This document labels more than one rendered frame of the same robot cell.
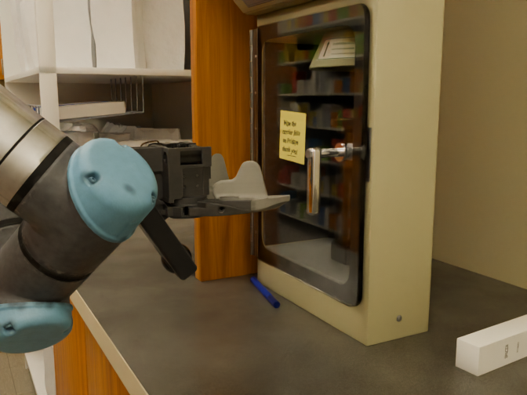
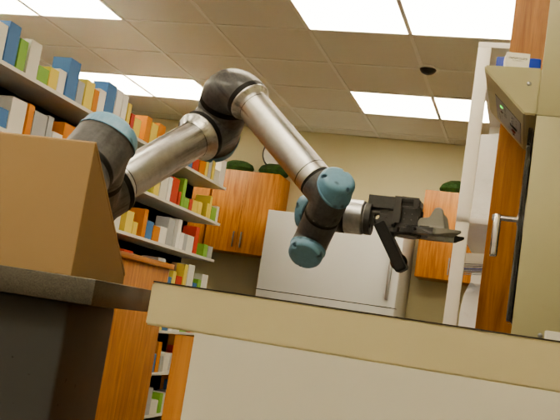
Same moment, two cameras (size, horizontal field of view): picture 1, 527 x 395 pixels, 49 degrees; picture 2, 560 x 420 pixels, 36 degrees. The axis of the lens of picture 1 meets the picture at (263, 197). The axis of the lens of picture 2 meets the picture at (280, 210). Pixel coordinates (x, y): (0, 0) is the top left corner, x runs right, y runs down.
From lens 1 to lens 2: 1.32 m
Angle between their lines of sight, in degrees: 48
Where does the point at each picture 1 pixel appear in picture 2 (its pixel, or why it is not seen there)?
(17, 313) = (298, 239)
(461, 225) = not seen: outside the picture
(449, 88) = not seen: outside the picture
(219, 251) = (491, 322)
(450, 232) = not seen: outside the picture
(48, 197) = (311, 185)
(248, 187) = (435, 222)
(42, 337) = (307, 256)
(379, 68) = (534, 163)
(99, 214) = (323, 190)
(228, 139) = (511, 239)
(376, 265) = (522, 290)
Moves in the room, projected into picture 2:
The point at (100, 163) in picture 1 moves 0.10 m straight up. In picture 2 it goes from (329, 172) to (337, 123)
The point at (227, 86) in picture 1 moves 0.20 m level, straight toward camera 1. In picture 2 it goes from (514, 201) to (475, 183)
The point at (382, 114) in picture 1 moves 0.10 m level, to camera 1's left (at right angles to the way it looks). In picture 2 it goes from (534, 192) to (490, 191)
